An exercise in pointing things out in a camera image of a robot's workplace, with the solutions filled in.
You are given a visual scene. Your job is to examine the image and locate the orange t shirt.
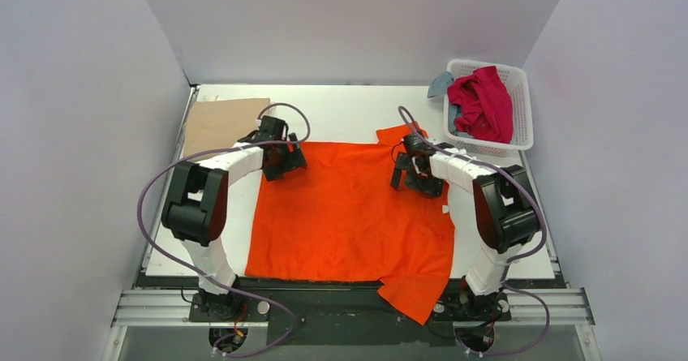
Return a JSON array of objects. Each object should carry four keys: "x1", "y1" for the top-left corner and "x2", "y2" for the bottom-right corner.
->
[{"x1": 245, "y1": 125, "x2": 454, "y2": 324}]

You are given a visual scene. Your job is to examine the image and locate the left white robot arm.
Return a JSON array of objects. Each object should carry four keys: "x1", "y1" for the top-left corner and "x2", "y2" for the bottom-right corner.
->
[{"x1": 161, "y1": 116, "x2": 307, "y2": 320}]

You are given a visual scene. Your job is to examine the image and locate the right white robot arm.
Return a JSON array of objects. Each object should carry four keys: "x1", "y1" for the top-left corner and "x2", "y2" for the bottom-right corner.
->
[{"x1": 390, "y1": 133, "x2": 542, "y2": 320}]

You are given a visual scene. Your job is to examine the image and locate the folded beige t shirt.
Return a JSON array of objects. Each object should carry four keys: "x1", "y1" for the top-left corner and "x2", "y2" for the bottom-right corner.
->
[{"x1": 182, "y1": 98, "x2": 270, "y2": 157}]

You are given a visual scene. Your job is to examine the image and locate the teal blue t shirt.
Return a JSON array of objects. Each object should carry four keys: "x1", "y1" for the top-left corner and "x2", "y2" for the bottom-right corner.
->
[{"x1": 427, "y1": 71, "x2": 455, "y2": 99}]

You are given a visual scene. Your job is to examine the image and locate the crimson red t shirt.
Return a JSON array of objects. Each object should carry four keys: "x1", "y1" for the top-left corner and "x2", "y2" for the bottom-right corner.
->
[{"x1": 447, "y1": 66, "x2": 514, "y2": 144}]

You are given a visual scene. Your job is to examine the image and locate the white plastic laundry basket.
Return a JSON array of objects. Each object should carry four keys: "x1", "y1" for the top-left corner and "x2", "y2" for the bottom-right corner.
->
[{"x1": 443, "y1": 58, "x2": 534, "y2": 157}]

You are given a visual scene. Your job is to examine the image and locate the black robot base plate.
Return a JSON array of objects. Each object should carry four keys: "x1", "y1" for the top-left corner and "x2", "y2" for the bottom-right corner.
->
[{"x1": 183, "y1": 278, "x2": 545, "y2": 352}]

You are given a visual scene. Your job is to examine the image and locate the aluminium rail frame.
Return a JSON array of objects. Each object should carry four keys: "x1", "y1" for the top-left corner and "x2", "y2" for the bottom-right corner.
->
[{"x1": 111, "y1": 288, "x2": 595, "y2": 328}]

